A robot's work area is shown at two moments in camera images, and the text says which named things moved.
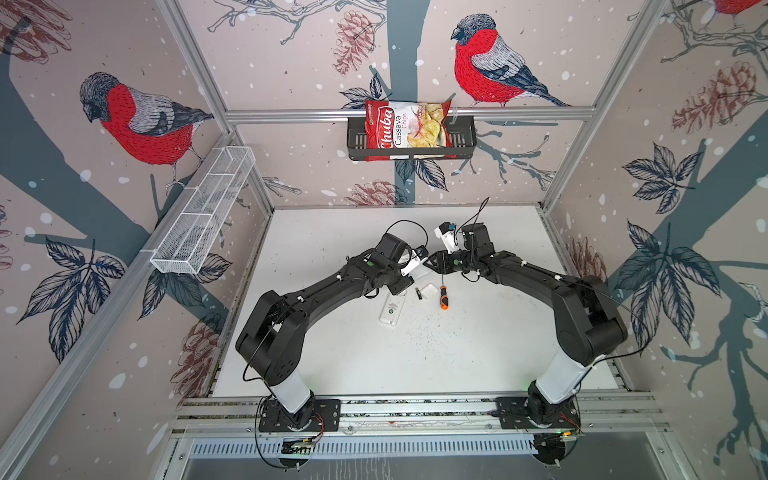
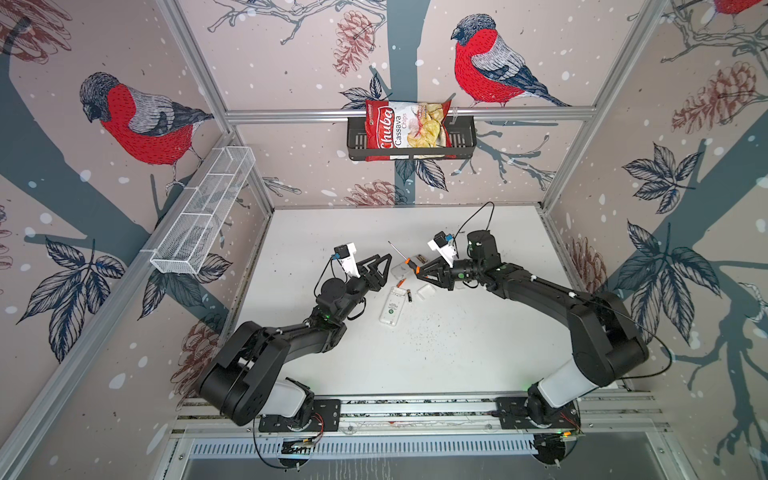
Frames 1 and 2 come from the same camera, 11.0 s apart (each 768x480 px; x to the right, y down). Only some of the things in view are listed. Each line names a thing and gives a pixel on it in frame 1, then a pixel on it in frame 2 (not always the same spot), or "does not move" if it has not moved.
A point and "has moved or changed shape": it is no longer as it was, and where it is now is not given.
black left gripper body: x=397 y=282 to x=354 y=290
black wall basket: x=463 y=143 does not move
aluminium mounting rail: x=417 y=413 does not move
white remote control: x=392 y=308 does not move
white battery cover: x=429 y=290 does not move
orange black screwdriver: x=444 y=299 has moved or changed shape
